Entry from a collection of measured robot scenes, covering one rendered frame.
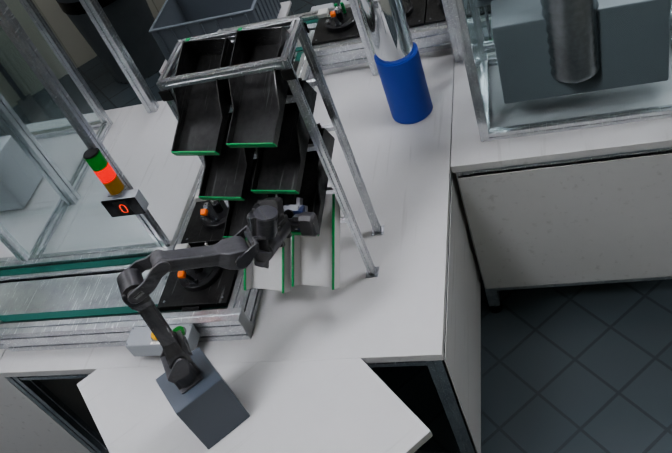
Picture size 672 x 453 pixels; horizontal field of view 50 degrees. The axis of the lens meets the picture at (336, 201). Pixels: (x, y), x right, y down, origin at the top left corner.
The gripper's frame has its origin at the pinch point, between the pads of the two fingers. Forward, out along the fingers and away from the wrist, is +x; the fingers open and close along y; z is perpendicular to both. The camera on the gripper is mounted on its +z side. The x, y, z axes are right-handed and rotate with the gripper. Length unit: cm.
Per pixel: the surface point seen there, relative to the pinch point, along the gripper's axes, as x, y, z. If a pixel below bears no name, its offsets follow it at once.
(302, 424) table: -23, -2, -51
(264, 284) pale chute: 5.7, 18.1, -28.9
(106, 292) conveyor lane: 7, 82, -39
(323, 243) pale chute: 13.2, -0.1, -18.4
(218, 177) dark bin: 2.1, 20.0, 9.1
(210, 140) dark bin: -4.1, 14.5, 23.1
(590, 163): 79, -67, -28
